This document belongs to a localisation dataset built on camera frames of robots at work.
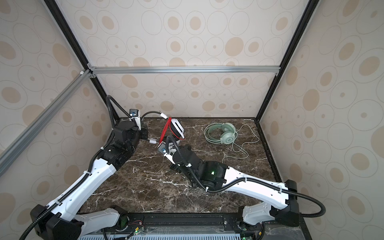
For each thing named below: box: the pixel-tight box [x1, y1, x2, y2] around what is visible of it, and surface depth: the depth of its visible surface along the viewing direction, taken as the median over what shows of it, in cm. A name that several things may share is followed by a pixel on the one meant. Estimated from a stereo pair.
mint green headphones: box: [204, 122, 237, 145], surface depth 105 cm
